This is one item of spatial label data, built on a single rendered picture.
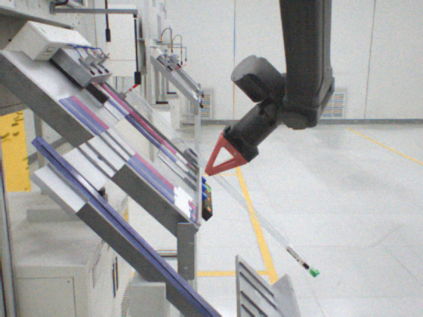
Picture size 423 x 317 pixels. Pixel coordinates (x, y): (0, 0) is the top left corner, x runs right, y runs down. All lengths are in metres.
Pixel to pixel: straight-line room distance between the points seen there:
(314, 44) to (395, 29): 7.92
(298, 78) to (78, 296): 0.96
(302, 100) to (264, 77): 0.08
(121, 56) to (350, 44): 4.64
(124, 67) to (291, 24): 4.24
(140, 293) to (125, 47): 4.13
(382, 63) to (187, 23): 3.51
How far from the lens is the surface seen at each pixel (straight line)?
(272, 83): 0.71
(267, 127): 0.75
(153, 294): 0.75
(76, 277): 1.33
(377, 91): 8.41
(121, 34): 4.76
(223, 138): 0.75
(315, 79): 0.63
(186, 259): 1.21
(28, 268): 1.36
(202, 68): 7.77
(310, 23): 0.55
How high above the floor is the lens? 1.19
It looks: 13 degrees down
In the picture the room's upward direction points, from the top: straight up
